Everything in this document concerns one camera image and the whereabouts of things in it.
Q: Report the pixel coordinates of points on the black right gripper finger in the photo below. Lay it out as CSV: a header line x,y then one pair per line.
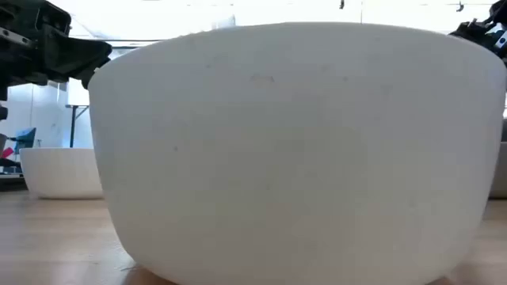
x,y
473,31

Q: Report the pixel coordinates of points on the blue chair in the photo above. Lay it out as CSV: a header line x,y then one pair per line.
x,y
25,138

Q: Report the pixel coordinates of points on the black-legged table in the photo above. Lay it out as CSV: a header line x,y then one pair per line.
x,y
73,126

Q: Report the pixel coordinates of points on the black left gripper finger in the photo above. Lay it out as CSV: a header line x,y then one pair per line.
x,y
75,55

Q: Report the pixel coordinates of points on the red object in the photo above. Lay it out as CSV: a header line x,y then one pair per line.
x,y
6,153

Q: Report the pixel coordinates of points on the white bowl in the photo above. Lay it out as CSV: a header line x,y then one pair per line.
x,y
59,174
293,158
501,170

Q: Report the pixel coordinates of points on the black aluminium frame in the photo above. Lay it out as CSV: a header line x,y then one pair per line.
x,y
12,184

